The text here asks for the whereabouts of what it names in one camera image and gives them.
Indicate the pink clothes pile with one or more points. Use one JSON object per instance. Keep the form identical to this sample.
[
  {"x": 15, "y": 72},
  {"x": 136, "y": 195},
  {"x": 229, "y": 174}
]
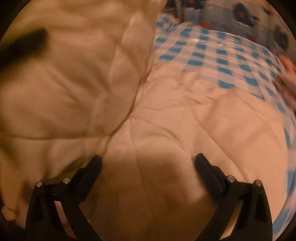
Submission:
[{"x": 285, "y": 81}]

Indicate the blue white checkered plastic sheet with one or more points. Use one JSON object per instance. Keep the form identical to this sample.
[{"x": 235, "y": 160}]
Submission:
[{"x": 231, "y": 61}]

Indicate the whale print blue curtain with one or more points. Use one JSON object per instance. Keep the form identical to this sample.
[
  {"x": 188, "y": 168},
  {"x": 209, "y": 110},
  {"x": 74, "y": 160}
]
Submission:
[{"x": 257, "y": 21}]

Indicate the white quilted padded coat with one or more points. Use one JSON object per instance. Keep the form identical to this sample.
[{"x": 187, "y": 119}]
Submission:
[{"x": 97, "y": 89}]

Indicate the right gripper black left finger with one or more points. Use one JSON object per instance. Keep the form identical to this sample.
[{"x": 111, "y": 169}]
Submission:
[{"x": 43, "y": 221}]

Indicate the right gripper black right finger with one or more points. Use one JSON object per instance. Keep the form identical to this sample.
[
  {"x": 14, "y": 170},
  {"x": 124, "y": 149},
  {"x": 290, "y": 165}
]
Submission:
[{"x": 254, "y": 220}]

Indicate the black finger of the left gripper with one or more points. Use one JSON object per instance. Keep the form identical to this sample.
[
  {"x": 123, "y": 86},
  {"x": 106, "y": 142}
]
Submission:
[{"x": 23, "y": 47}]

